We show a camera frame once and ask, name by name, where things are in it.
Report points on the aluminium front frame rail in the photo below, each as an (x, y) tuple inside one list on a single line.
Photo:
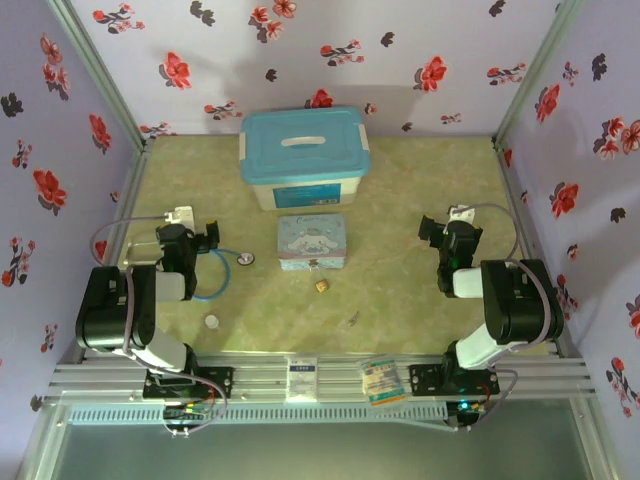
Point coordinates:
[(260, 380)]

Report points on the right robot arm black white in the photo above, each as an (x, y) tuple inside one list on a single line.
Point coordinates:
[(520, 300)]

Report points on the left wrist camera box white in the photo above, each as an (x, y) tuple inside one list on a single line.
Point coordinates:
[(178, 215)]

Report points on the storage box with blue lid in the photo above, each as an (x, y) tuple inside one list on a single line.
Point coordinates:
[(300, 165)]

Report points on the cartoon print tin box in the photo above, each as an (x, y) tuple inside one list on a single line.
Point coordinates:
[(310, 245)]

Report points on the white label card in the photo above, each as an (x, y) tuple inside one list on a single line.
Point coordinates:
[(302, 380)]

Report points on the green print sachet packet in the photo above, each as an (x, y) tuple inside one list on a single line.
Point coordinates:
[(382, 382)]

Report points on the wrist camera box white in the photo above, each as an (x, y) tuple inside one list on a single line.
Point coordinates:
[(462, 212), (178, 215)]

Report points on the aluminium corner post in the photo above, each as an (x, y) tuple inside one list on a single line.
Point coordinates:
[(106, 80), (535, 75)]

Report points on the aluminium side rail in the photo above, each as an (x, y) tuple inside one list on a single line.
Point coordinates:
[(131, 200), (509, 175)]

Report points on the small white bottle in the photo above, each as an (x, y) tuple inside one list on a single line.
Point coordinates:
[(211, 321)]

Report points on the small brass padlock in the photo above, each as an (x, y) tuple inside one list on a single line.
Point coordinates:
[(322, 286)]

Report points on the blue stethoscope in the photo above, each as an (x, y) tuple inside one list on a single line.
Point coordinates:
[(245, 259)]

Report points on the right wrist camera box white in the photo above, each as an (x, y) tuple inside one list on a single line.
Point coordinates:
[(462, 212)]

